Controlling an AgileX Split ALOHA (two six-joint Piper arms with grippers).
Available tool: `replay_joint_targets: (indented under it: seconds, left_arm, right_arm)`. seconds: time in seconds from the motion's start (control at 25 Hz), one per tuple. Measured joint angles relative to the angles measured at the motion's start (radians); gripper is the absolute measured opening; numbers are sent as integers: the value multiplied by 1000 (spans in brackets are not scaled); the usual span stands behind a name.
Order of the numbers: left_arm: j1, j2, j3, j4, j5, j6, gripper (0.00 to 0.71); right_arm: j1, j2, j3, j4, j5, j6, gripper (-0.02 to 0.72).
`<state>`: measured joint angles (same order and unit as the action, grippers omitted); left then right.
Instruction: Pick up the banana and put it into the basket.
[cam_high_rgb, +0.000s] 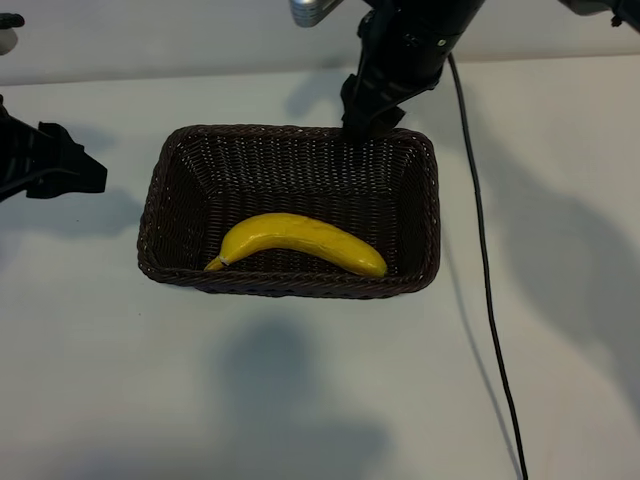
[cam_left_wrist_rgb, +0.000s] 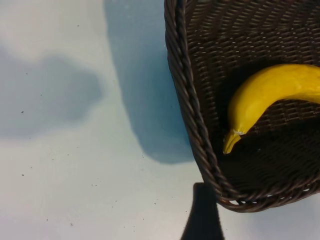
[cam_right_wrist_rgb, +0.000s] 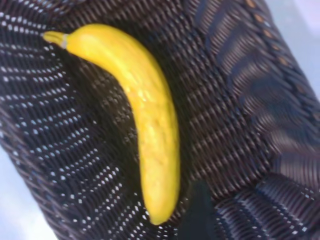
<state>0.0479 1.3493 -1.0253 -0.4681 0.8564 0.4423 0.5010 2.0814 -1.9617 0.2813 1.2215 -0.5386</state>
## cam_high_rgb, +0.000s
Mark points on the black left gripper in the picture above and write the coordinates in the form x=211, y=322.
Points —
x=20, y=155

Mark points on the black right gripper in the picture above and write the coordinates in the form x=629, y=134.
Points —
x=400, y=65

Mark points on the dark brown wicker basket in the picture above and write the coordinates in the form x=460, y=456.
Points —
x=300, y=180

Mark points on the yellow banana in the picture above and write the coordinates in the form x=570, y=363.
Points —
x=300, y=232

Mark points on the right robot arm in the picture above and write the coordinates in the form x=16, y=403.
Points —
x=430, y=15

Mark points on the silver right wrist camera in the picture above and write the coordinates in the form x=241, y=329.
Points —
x=310, y=12

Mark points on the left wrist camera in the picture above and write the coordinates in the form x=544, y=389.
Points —
x=6, y=41

